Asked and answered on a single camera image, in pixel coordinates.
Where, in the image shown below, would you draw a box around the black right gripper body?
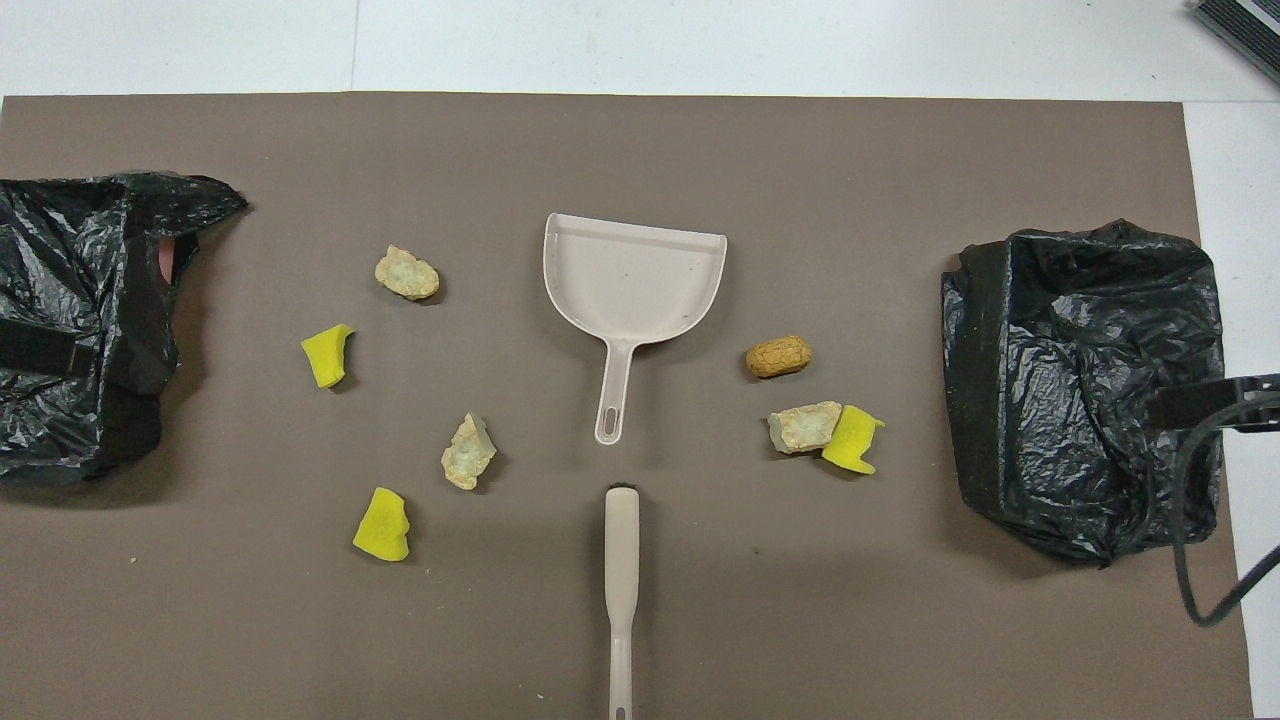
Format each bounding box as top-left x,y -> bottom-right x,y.
1215,373 -> 1280,433

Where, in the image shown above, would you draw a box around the beige brush black bristles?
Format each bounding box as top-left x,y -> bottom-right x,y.
603,486 -> 641,720

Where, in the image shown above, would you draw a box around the brown paper table mat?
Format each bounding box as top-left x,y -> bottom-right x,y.
0,92 -> 1256,720

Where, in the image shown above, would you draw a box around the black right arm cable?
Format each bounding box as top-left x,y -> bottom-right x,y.
1170,395 -> 1280,629

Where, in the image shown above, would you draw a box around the brown foam bread roll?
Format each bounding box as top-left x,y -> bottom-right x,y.
745,335 -> 813,380

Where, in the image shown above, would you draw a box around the crumpled black trash bag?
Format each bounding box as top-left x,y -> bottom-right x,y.
940,218 -> 1227,569
0,170 -> 249,489

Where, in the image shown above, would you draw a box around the yellow sponge piece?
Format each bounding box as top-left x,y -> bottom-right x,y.
352,487 -> 412,563
301,323 -> 357,390
822,404 -> 887,476

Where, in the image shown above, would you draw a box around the black ribbed device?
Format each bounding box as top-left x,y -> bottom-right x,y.
1188,0 -> 1280,86

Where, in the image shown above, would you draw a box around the beige plastic dustpan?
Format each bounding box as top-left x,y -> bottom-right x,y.
543,212 -> 728,446

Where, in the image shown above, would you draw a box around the beige foam chunk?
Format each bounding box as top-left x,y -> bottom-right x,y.
767,401 -> 843,456
441,412 -> 498,491
374,245 -> 441,302

